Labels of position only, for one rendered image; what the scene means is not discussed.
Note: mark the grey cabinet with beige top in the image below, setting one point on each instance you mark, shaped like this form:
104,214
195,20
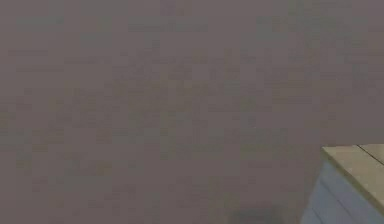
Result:
346,186

